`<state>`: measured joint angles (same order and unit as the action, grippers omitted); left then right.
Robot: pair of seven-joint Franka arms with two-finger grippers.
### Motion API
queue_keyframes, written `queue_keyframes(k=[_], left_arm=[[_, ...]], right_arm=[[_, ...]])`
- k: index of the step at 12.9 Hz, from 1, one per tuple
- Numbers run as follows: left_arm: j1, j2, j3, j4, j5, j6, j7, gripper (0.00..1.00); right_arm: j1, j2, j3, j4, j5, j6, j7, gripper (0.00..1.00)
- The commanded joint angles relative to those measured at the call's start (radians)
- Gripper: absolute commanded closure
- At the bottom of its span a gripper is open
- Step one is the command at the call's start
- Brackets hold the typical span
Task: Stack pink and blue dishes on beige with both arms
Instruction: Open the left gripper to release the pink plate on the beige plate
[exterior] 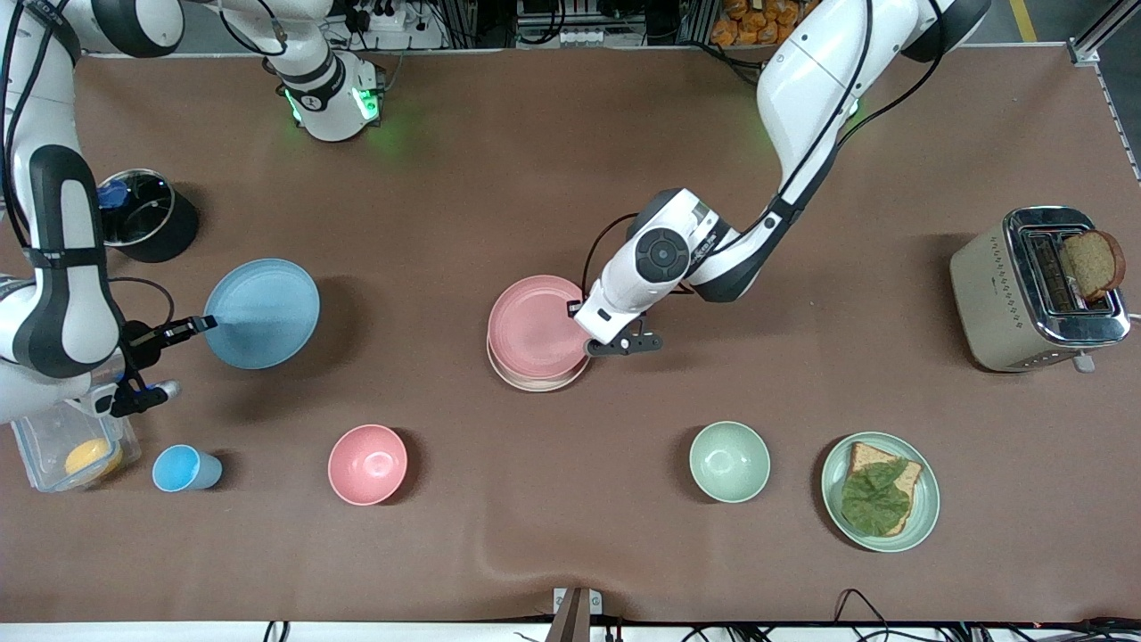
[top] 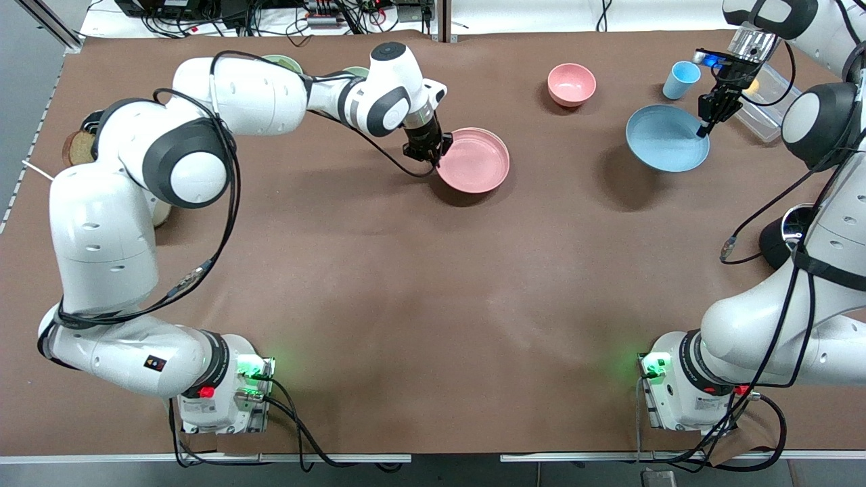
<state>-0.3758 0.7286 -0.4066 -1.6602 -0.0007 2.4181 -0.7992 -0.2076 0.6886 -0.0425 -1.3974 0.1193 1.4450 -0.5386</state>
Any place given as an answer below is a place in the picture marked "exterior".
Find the pink plate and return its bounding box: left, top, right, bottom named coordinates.
left=488, top=275, right=594, bottom=383

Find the blue plate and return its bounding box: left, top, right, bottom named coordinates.
left=204, top=259, right=321, bottom=371

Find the black pot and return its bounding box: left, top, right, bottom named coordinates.
left=96, top=168, right=201, bottom=264

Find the blue cup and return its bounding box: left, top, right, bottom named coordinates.
left=152, top=444, right=224, bottom=493

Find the clear plastic food container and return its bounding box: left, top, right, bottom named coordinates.
left=11, top=401, right=142, bottom=493

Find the brown table mat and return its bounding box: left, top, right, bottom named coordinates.
left=0, top=45, right=1141, bottom=625

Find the green bowl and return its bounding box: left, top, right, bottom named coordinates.
left=688, top=421, right=771, bottom=504

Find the pink bowl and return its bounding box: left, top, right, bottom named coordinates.
left=327, top=424, right=408, bottom=506

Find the toast slice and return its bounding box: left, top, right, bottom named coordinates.
left=842, top=441, right=923, bottom=538

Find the orange snack packet pile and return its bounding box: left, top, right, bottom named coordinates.
left=710, top=0, right=821, bottom=47

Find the white power strip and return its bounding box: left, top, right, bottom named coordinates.
left=343, top=0, right=429, bottom=32

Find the green lettuce leaf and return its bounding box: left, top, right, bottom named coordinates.
left=841, top=459, right=912, bottom=538

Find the green plate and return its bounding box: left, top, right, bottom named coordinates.
left=821, top=432, right=940, bottom=553

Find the beige steel toaster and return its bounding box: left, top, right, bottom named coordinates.
left=949, top=206, right=1133, bottom=374

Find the dark bread slice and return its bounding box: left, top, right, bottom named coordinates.
left=1061, top=230, right=1127, bottom=301

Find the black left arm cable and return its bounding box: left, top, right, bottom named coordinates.
left=582, top=212, right=644, bottom=297

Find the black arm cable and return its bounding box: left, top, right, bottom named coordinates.
left=582, top=212, right=644, bottom=297
left=107, top=276, right=176, bottom=326

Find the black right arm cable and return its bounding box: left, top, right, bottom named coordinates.
left=107, top=276, right=176, bottom=326

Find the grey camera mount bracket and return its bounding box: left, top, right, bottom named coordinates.
left=553, top=587, right=603, bottom=642

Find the black floor cable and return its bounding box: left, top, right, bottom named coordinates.
left=833, top=588, right=892, bottom=642

